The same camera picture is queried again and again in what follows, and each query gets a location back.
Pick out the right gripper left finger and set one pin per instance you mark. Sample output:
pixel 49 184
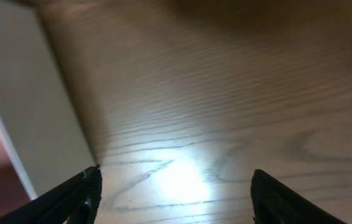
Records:
pixel 75 201

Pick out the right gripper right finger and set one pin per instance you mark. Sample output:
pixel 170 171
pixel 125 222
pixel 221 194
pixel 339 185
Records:
pixel 275 203

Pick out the white box with pink interior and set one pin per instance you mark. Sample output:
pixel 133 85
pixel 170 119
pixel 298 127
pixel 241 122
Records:
pixel 39 128

